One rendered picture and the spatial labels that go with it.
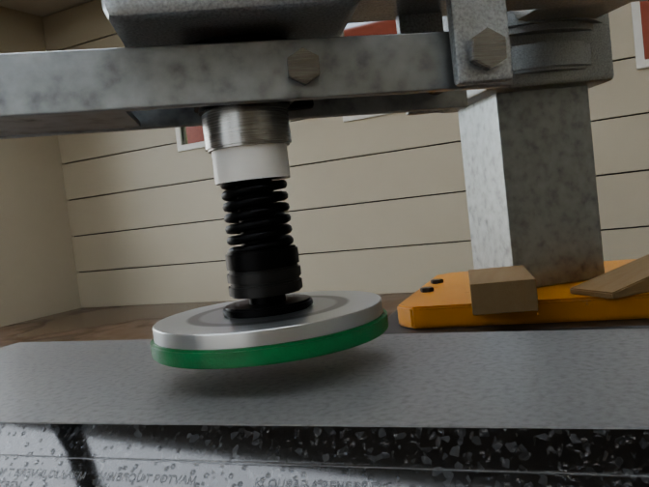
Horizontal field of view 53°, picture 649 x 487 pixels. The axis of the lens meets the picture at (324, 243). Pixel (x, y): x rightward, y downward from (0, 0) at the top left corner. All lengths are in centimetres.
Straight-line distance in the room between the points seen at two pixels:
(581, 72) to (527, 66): 12
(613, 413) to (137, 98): 42
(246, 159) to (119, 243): 845
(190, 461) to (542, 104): 100
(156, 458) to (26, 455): 12
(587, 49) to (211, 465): 105
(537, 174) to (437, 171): 546
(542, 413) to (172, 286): 813
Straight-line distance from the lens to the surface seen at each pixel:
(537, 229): 129
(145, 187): 864
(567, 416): 44
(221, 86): 56
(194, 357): 53
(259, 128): 58
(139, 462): 51
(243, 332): 51
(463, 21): 58
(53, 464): 56
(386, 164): 692
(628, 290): 115
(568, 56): 129
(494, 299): 105
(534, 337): 66
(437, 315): 118
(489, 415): 45
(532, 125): 130
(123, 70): 57
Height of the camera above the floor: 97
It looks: 3 degrees down
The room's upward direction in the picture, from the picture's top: 7 degrees counter-clockwise
